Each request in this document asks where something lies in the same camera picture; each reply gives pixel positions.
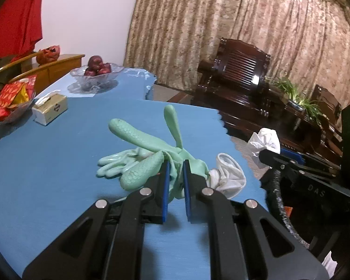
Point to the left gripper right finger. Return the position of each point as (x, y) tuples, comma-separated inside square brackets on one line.
[(245, 241)]

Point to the tissue box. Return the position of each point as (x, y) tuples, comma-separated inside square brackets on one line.
[(49, 107)]

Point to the glass fruit bowl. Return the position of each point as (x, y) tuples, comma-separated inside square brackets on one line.
[(86, 84)]

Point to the white tissue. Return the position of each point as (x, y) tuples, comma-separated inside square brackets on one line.
[(265, 139)]

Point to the green rubber glove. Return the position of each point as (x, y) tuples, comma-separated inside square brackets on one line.
[(117, 164), (227, 178)]

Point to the black trash bin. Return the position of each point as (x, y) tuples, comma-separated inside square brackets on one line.
[(270, 182)]

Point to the dark wooden armchair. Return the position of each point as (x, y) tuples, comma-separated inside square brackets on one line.
[(327, 105), (235, 76)]

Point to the patterned beige curtain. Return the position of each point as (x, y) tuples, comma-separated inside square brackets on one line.
[(308, 40)]

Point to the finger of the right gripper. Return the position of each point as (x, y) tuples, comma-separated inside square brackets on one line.
[(294, 166), (295, 156)]

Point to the red ornament on sideboard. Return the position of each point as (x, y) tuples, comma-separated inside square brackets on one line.
[(48, 55)]

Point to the red apples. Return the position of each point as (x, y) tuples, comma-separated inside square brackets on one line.
[(96, 67)]

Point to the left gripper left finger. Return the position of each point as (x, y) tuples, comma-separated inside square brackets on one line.
[(106, 241)]

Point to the red snack packets dish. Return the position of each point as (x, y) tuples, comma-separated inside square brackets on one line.
[(16, 98)]

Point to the dark wooden side table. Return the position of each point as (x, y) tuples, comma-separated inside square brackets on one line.
[(296, 131)]

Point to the green potted plant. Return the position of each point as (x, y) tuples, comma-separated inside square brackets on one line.
[(292, 91)]

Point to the red cloth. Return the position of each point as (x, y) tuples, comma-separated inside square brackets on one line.
[(20, 27)]

